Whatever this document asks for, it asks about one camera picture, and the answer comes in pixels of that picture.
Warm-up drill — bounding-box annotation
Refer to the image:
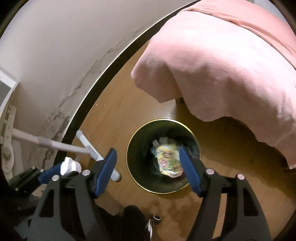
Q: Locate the yellow snack bag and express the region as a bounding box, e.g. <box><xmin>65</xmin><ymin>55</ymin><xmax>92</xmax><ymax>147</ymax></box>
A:
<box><xmin>151</xmin><ymin>137</ymin><xmax>184</xmax><ymax>178</ymax></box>

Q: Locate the black gold-rimmed trash bin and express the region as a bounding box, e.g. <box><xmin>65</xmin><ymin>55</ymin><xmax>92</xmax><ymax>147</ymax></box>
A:
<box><xmin>126</xmin><ymin>119</ymin><xmax>200</xmax><ymax>194</ymax></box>

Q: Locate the small black cap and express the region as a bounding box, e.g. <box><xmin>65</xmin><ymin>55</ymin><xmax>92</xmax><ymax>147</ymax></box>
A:
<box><xmin>152</xmin><ymin>215</ymin><xmax>162</xmax><ymax>225</ymax></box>

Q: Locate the white shelf unit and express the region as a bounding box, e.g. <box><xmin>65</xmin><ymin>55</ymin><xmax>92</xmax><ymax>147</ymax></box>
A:
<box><xmin>0</xmin><ymin>69</ymin><xmax>19</xmax><ymax>113</ymax></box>

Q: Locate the pink bed blanket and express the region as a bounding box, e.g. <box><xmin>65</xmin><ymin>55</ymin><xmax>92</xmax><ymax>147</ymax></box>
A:
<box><xmin>131</xmin><ymin>1</ymin><xmax>295</xmax><ymax>169</ymax></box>

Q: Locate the white table leg frame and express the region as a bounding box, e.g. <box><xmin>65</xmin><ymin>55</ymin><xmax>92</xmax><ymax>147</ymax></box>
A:
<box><xmin>0</xmin><ymin>105</ymin><xmax>122</xmax><ymax>182</ymax></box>

